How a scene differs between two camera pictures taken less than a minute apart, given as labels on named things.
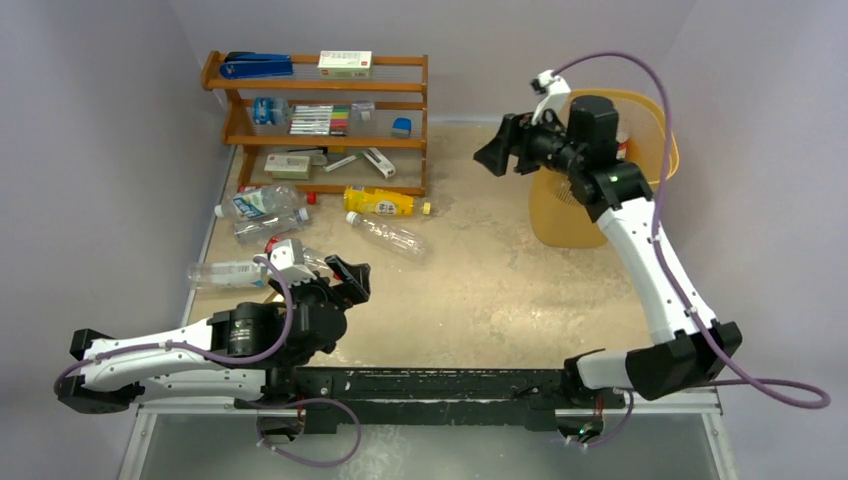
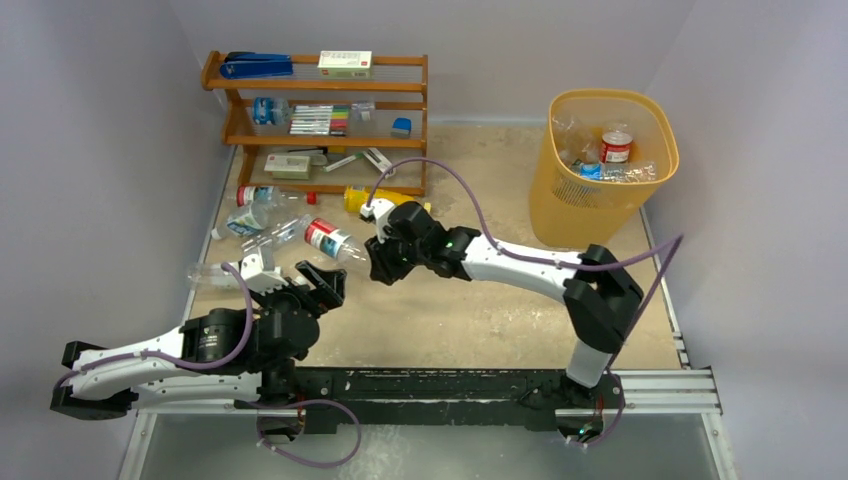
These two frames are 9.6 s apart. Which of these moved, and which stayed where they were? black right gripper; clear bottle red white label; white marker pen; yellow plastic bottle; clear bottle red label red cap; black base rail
Moved: black right gripper; clear bottle red label red cap
Stayed: black base rail; white marker pen; clear bottle red white label; yellow plastic bottle
